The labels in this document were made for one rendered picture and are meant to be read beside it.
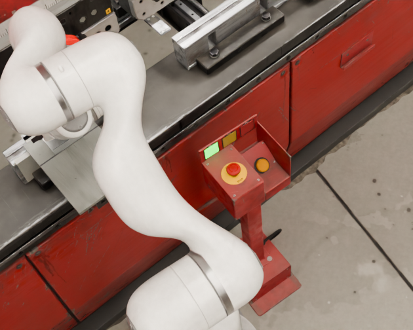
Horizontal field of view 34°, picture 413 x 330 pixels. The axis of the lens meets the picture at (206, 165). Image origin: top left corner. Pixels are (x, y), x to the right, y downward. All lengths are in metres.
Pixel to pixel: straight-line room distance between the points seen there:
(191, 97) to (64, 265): 0.62
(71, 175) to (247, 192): 0.48
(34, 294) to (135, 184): 1.10
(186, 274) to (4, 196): 0.92
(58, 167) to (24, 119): 0.71
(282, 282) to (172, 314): 1.54
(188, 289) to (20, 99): 0.38
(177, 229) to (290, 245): 1.62
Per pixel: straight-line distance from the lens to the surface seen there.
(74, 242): 2.01
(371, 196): 2.77
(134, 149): 1.04
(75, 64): 1.04
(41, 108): 1.03
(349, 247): 2.67
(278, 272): 2.49
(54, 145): 1.78
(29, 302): 2.12
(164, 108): 1.94
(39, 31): 1.13
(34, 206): 1.86
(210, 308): 1.08
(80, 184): 1.70
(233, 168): 1.88
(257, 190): 1.91
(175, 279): 1.08
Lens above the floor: 2.41
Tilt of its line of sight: 58 degrees down
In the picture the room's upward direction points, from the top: 11 degrees counter-clockwise
